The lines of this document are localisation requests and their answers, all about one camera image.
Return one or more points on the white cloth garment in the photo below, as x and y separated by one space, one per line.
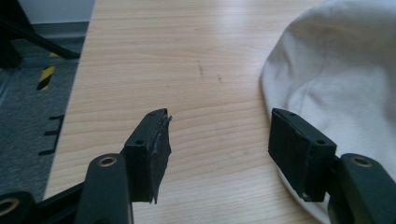
339 68

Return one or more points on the black tape marks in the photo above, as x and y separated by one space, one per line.
53 133

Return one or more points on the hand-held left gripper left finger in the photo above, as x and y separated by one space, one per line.
146 155

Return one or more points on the yellow black striped tape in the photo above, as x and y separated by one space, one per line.
46 77

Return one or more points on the black metal stand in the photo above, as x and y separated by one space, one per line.
21 34

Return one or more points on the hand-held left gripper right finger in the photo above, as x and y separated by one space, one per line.
299 152

